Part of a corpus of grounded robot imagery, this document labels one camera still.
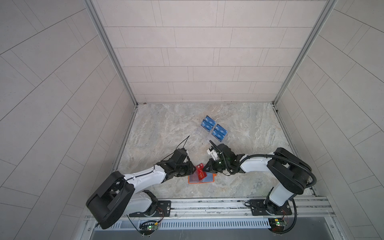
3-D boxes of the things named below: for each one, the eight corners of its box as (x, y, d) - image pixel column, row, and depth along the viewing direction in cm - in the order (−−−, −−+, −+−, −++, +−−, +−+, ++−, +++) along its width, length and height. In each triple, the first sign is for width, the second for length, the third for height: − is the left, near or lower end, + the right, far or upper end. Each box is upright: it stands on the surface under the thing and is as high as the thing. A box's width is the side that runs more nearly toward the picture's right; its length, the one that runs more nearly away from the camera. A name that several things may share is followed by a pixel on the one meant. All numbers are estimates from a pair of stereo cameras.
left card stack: (200, 128, 103) (200, 120, 96) (206, 122, 106) (207, 115, 99) (208, 135, 99) (209, 127, 93) (215, 129, 102) (216, 122, 96)
